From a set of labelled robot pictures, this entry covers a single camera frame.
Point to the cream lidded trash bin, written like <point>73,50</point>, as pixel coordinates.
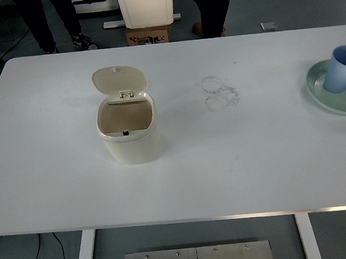
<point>132,151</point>

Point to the printed cardboard box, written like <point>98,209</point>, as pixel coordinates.
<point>146,35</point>

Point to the tall white cabinet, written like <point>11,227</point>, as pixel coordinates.
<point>147,7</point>

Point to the grey floor socket box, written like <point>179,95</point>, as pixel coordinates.
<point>268,27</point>

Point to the white device with dark slot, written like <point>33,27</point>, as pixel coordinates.
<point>101,7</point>

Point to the white table leg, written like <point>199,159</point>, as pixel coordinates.
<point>308,239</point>
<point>85,258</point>

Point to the pale green plate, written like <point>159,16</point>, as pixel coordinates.
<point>340,105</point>

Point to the blue ribbed cup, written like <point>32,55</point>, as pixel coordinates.
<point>338,75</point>

